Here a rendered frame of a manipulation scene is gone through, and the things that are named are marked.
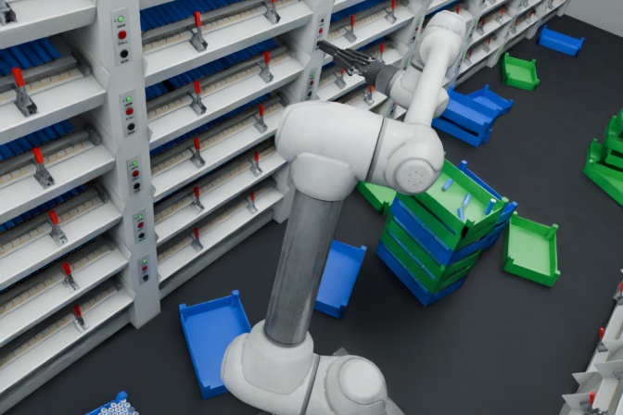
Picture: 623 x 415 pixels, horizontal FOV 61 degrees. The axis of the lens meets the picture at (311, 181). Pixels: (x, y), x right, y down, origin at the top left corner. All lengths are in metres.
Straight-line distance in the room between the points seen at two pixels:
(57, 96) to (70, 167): 0.19
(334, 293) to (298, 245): 0.93
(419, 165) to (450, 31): 0.62
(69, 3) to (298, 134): 0.49
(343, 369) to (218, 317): 0.73
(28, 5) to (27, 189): 0.39
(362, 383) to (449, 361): 0.76
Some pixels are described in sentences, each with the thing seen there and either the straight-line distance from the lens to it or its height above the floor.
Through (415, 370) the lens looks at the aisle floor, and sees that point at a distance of 1.91.
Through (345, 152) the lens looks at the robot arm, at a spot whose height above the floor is 1.00.
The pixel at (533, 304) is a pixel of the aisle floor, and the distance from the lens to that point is 2.28.
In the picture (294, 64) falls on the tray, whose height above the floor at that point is 0.74.
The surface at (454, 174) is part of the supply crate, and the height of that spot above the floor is 0.43.
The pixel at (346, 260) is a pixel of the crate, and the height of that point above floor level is 0.00.
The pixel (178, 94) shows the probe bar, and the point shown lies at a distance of 1.45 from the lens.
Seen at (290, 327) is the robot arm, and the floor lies 0.58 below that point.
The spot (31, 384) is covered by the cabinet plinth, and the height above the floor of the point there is 0.04.
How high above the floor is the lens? 1.58
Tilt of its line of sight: 41 degrees down
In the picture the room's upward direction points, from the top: 11 degrees clockwise
